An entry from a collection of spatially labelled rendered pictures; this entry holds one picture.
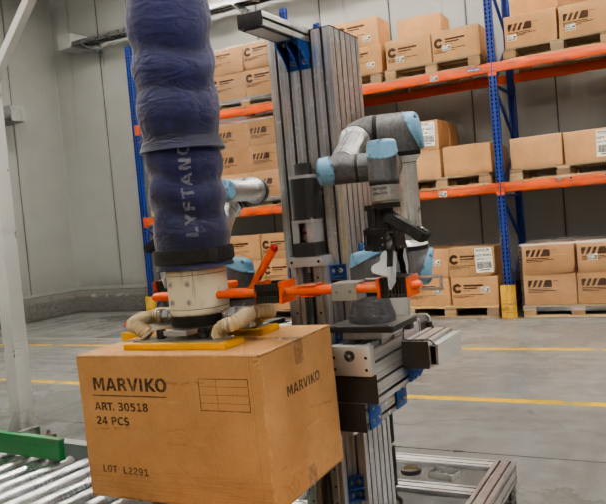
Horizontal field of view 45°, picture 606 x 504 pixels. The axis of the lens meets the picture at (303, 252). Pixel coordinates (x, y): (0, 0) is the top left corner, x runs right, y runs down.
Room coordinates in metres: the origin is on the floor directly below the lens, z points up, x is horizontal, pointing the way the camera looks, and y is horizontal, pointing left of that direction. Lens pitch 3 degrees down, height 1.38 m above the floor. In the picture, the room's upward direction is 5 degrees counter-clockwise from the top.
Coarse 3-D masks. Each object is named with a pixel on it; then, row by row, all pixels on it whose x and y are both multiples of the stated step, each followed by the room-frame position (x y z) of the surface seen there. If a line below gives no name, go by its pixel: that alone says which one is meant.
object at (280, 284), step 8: (264, 280) 1.95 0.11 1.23; (272, 280) 1.98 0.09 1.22; (280, 280) 1.96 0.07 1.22; (288, 280) 1.91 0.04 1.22; (256, 288) 1.90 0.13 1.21; (264, 288) 1.88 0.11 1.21; (272, 288) 1.87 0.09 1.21; (280, 288) 1.87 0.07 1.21; (256, 296) 1.91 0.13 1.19; (264, 296) 1.89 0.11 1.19; (272, 296) 1.88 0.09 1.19; (280, 296) 1.87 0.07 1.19; (288, 296) 1.90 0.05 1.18; (296, 296) 1.94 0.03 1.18; (256, 304) 1.91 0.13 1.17
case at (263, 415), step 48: (288, 336) 1.94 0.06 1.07; (96, 384) 1.97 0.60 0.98; (144, 384) 1.90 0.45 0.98; (192, 384) 1.82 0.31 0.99; (240, 384) 1.76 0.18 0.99; (288, 384) 1.84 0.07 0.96; (96, 432) 1.98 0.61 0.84; (144, 432) 1.91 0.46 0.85; (192, 432) 1.83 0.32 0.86; (240, 432) 1.76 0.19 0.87; (288, 432) 1.81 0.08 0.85; (336, 432) 2.06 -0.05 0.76; (96, 480) 2.00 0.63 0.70; (144, 480) 1.92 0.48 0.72; (192, 480) 1.84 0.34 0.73; (240, 480) 1.77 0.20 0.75; (288, 480) 1.79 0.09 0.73
